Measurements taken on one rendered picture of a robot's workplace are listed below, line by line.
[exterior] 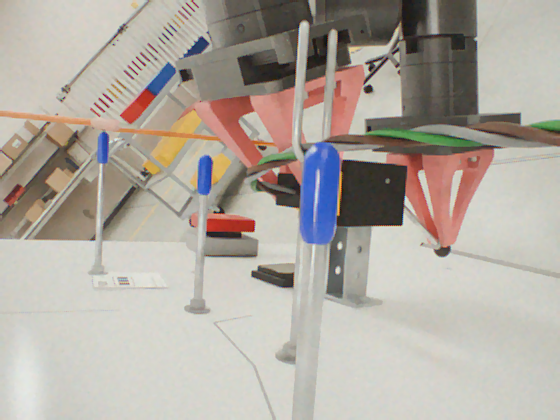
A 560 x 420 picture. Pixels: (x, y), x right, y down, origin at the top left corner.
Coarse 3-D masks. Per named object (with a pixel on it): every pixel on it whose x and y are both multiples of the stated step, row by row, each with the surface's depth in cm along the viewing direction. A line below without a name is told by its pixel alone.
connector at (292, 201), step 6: (282, 174) 32; (288, 174) 32; (282, 180) 32; (288, 180) 32; (294, 180) 31; (294, 186) 31; (282, 198) 32; (288, 198) 32; (294, 198) 31; (276, 204) 33; (282, 204) 32; (288, 204) 32; (294, 204) 31
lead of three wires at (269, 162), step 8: (288, 152) 23; (264, 160) 24; (272, 160) 24; (280, 160) 23; (288, 160) 23; (296, 160) 23; (248, 168) 26; (256, 168) 25; (264, 168) 24; (272, 168) 24; (248, 176) 26; (256, 176) 26; (248, 184) 28; (256, 184) 28; (264, 184) 29; (272, 184) 30; (288, 184) 31; (272, 192) 30; (280, 192) 31; (288, 192) 31
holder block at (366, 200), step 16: (352, 160) 31; (352, 176) 32; (368, 176) 32; (384, 176) 33; (400, 176) 34; (352, 192) 32; (368, 192) 33; (384, 192) 34; (400, 192) 35; (352, 208) 32; (368, 208) 33; (384, 208) 34; (400, 208) 35; (336, 224) 32; (352, 224) 32; (368, 224) 33; (384, 224) 34; (400, 224) 35
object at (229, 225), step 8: (192, 216) 52; (208, 216) 50; (216, 216) 51; (224, 216) 51; (232, 216) 52; (240, 216) 52; (192, 224) 52; (208, 224) 48; (216, 224) 49; (224, 224) 49; (232, 224) 49; (240, 224) 50; (248, 224) 50; (208, 232) 50; (216, 232) 50; (224, 232) 50; (232, 232) 50; (240, 232) 51; (248, 232) 50
